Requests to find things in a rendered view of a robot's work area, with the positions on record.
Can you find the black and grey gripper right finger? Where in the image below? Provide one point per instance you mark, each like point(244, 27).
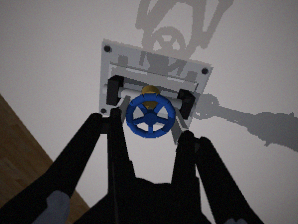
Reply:
point(227, 203)

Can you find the grey rectangular mounting plate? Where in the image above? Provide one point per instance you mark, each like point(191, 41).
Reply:
point(149, 62)

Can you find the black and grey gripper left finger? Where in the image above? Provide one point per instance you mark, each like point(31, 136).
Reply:
point(46, 200)

